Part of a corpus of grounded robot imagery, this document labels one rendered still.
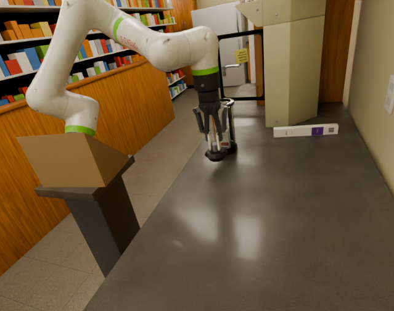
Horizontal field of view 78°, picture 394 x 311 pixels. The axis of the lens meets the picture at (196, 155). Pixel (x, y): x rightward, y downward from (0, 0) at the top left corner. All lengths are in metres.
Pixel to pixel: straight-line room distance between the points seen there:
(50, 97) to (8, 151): 1.30
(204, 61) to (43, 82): 0.65
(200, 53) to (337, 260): 0.66
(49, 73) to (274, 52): 0.94
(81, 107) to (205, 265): 0.86
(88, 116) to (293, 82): 0.95
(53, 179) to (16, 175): 1.28
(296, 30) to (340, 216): 0.79
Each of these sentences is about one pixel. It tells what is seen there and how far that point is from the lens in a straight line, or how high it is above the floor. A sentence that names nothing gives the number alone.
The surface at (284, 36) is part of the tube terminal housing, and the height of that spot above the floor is 1.36.
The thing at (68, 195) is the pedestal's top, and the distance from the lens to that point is 1.15.
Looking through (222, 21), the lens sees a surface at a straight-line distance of 6.27.
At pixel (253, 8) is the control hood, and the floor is 1.48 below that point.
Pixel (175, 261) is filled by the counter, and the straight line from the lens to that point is 0.67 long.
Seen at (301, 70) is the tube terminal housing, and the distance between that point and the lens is 1.29.
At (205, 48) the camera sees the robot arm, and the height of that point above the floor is 1.39.
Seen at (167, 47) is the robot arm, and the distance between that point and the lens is 0.75.
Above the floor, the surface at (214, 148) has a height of 1.03.
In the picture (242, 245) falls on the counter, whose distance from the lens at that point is 0.68.
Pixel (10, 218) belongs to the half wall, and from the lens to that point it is 2.49.
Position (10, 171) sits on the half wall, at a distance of 2.43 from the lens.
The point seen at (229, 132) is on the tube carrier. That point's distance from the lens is 1.03.
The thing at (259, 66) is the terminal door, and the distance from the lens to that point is 1.55.
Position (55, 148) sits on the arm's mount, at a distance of 1.08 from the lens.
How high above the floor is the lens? 1.45
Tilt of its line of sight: 28 degrees down
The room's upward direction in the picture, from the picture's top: 10 degrees counter-clockwise
